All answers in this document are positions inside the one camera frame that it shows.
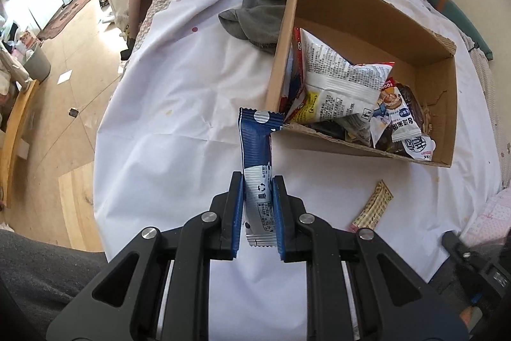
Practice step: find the teal orange pillow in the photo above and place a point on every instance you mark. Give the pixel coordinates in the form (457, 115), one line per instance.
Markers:
(450, 10)

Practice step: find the blue white wafer packet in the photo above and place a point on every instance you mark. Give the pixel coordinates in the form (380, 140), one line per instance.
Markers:
(256, 128)

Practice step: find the brown cardboard box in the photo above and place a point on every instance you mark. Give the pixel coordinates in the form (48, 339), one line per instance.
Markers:
(367, 31)

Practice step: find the grey trash bin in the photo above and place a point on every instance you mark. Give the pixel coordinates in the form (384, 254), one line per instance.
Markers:
(37, 64)

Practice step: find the grey crumpled cloth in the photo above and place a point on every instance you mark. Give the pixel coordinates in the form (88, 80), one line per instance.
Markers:
(256, 21)

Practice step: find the wooden chair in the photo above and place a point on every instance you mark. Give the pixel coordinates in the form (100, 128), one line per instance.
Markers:
(12, 139)

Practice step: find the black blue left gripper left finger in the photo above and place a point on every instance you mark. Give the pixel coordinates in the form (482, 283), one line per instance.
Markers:
(157, 286)

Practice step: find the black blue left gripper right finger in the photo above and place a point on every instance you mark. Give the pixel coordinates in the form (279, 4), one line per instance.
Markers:
(358, 287)

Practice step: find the white printed bed sheet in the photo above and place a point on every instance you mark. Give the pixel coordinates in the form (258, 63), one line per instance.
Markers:
(169, 141)

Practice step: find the beige striped stick packet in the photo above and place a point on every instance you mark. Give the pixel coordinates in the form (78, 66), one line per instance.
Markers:
(376, 205)

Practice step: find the large white chips bag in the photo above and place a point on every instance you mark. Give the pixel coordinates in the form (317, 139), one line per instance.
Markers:
(334, 90)

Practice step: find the white Tiantan snack packet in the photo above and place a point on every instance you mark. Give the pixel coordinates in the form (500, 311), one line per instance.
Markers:
(415, 143)

